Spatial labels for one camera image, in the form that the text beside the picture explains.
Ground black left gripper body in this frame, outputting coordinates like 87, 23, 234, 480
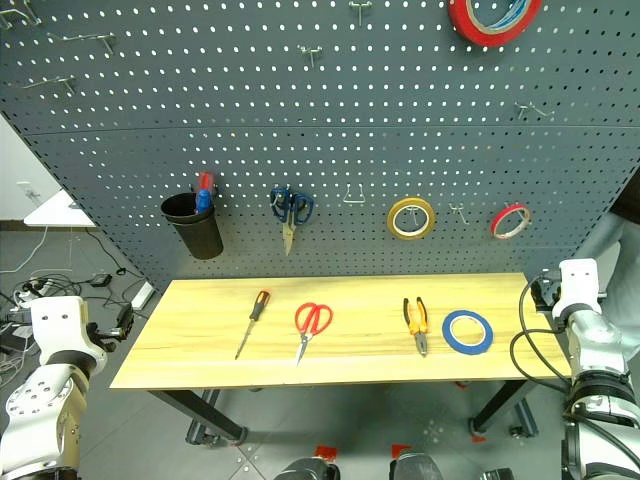
85, 322, 120, 354

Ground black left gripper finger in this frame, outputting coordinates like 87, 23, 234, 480
115, 303, 136, 341

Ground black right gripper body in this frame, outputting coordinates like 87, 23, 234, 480
529, 270, 564, 314

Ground grey pegboard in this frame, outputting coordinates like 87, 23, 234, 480
0, 0, 640, 292

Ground white power strip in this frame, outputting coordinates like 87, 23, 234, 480
130, 281, 157, 310

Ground small red tape roll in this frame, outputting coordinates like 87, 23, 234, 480
490, 201, 532, 241

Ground blue tape roll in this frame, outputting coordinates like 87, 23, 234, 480
441, 309, 495, 356

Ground black plastic cup holder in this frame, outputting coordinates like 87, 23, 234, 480
160, 192, 225, 261

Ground black table leg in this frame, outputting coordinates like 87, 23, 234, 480
468, 379, 540, 441
148, 388, 249, 447

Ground white side table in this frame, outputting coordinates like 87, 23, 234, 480
23, 188, 97, 229

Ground orange black pliers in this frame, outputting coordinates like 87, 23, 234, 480
402, 296, 431, 358

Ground yellow tape roll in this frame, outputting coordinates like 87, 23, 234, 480
386, 196, 437, 243

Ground large red tape roll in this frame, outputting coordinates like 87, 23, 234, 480
447, 0, 544, 49

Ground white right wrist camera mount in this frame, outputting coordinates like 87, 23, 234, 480
551, 258, 601, 317

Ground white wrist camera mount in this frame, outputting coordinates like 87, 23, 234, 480
551, 258, 601, 317
28, 296, 91, 367

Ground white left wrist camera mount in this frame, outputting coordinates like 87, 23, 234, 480
28, 296, 91, 367

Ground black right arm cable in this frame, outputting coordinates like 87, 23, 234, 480
509, 272, 576, 387

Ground black orange handled screwdriver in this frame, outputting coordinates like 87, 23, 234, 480
234, 289, 273, 361

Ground red handled scissors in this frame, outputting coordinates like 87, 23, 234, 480
293, 301, 334, 367

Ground blue handled scissors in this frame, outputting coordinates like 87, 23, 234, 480
270, 185, 316, 257

